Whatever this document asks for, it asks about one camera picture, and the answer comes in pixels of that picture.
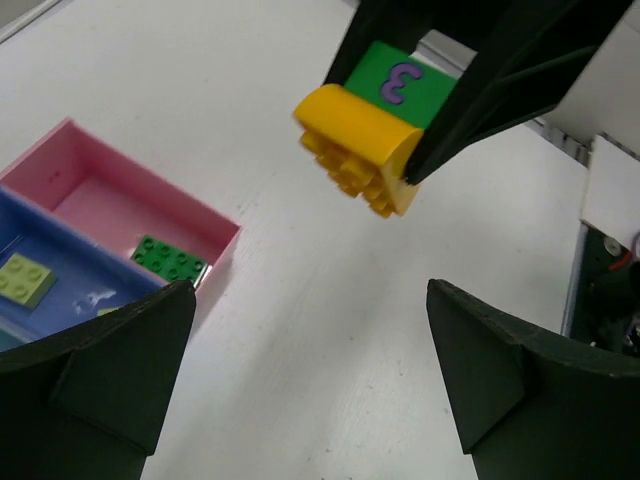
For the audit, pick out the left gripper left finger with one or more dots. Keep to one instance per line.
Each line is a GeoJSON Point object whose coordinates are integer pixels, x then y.
{"type": "Point", "coordinates": [90, 401]}

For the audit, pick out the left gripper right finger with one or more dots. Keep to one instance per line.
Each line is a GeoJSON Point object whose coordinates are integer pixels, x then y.
{"type": "Point", "coordinates": [529, 403]}

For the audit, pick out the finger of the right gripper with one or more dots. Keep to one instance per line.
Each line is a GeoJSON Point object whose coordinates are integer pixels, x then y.
{"type": "Point", "coordinates": [528, 56]}
{"type": "Point", "coordinates": [398, 23]}

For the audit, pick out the green number lego brick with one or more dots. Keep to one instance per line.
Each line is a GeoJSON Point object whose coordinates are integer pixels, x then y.
{"type": "Point", "coordinates": [394, 81]}

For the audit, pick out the yellow arch lego brick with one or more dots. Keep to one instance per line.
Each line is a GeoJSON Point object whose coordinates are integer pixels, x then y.
{"type": "Point", "coordinates": [363, 148]}

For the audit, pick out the light green lego brick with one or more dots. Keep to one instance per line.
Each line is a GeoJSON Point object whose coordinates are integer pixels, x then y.
{"type": "Point", "coordinates": [24, 281]}

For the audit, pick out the dark green lego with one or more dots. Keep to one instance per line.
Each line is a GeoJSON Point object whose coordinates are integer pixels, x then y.
{"type": "Point", "coordinates": [169, 262]}

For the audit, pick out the blue container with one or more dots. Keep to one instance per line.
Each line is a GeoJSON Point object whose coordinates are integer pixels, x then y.
{"type": "Point", "coordinates": [89, 278]}

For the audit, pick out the pink container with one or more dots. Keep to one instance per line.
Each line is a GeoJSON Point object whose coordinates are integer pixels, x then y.
{"type": "Point", "coordinates": [113, 200]}

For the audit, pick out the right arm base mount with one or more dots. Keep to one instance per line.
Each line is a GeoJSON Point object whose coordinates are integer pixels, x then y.
{"type": "Point", "coordinates": [602, 305]}

